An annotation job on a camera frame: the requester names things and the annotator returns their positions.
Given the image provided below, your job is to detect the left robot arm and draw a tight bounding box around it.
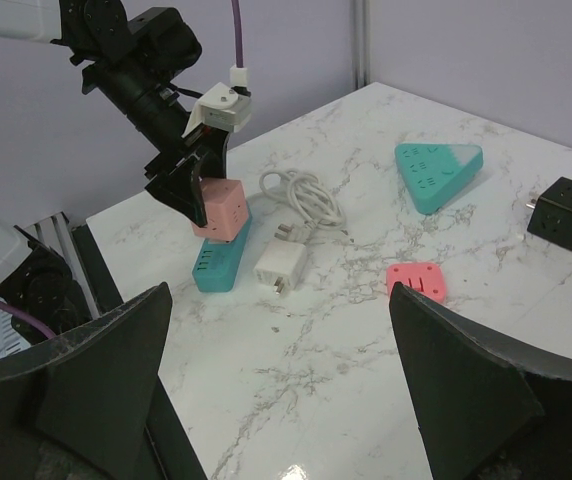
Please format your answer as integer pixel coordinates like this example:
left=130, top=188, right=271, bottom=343
left=0, top=0, right=228, bottom=227

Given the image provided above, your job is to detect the white slotted cable duct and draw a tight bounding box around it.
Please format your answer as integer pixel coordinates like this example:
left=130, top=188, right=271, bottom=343
left=0, top=310, right=31, bottom=359

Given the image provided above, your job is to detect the coral flat square adapter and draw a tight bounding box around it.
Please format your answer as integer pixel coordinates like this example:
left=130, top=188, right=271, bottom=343
left=386, top=262, right=447, bottom=304

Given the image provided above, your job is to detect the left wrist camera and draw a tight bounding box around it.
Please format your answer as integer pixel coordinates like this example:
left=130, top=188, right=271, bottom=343
left=182, top=66, right=252, bottom=138

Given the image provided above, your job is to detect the teal rectangular power strip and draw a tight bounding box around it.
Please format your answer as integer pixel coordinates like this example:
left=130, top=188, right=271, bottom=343
left=192, top=217, right=252, bottom=293

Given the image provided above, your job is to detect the teal triangular power strip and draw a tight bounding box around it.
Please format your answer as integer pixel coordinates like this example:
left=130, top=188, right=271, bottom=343
left=394, top=143, right=484, bottom=215

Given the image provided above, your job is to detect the black cube socket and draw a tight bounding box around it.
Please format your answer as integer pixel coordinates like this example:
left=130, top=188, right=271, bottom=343
left=527, top=177, right=572, bottom=251

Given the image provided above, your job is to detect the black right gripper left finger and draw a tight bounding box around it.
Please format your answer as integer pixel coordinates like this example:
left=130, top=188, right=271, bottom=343
left=0, top=283, right=170, bottom=479

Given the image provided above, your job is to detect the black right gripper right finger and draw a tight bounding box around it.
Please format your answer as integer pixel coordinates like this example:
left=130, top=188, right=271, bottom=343
left=389, top=283, right=572, bottom=479

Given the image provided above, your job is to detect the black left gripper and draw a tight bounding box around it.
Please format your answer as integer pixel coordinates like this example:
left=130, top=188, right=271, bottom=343
left=145, top=127, right=231, bottom=227

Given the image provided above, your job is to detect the white coiled cable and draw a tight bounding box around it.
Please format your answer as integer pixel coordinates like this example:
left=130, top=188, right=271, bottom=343
left=258, top=168, right=351, bottom=245

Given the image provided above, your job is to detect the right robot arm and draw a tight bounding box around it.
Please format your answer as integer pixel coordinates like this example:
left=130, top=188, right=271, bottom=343
left=0, top=224, right=572, bottom=479

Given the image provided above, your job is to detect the white charger adapter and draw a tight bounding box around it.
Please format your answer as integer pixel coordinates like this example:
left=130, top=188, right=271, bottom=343
left=254, top=239, right=307, bottom=295

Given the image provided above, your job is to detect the pink cube socket adapter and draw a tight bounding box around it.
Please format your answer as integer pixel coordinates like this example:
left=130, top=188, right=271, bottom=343
left=192, top=178, right=249, bottom=242

